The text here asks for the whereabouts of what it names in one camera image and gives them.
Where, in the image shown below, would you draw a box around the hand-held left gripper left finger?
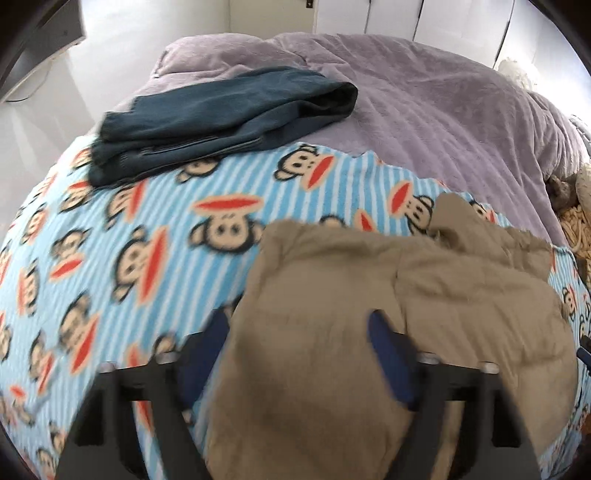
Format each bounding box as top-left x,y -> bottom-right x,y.
54,310 -> 230,480

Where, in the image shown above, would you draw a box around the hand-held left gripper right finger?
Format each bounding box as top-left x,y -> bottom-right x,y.
368,309 -> 542,480

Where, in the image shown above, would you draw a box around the tan puffer jacket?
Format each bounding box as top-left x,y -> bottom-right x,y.
204,193 -> 579,480

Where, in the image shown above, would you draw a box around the cream chunky knit throw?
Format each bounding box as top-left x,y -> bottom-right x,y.
557,203 -> 591,264

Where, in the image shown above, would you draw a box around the blue monkey print blanket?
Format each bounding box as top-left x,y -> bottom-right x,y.
0,138 -> 591,480

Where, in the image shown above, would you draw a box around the brown plush toy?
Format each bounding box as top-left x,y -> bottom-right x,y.
546,174 -> 581,212

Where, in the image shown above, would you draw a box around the round cream pleated cushion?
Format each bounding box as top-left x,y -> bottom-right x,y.
575,162 -> 591,209

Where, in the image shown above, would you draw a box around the grey tufted headboard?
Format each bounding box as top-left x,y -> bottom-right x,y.
570,115 -> 591,155

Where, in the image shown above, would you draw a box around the folded blue jeans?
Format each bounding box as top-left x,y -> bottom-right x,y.
88,66 -> 359,186

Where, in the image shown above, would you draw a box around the purple plush blanket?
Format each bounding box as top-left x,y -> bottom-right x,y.
111,32 -> 589,245

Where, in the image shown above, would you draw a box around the white floral pillow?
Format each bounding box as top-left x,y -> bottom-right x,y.
497,57 -> 539,90

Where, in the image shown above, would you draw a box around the white door with black handle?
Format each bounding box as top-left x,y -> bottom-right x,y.
228,0 -> 317,37

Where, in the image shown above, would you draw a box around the wall-mounted flat monitor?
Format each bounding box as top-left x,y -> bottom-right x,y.
0,0 -> 88,103

